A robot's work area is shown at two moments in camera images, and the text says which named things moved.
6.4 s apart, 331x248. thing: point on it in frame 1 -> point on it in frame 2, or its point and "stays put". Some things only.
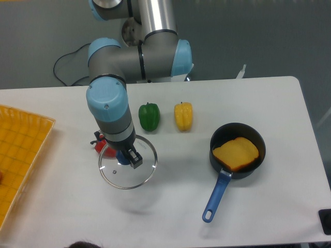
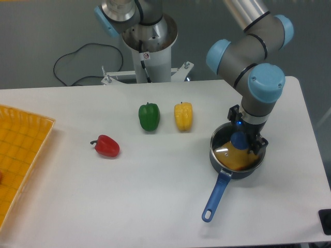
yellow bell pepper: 183,113 stays put
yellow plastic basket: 24,136 stays put
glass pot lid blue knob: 124,176 -> 230,151
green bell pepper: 149,116 stays put
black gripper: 126,146 -> 257,144
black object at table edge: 325,216 stays put
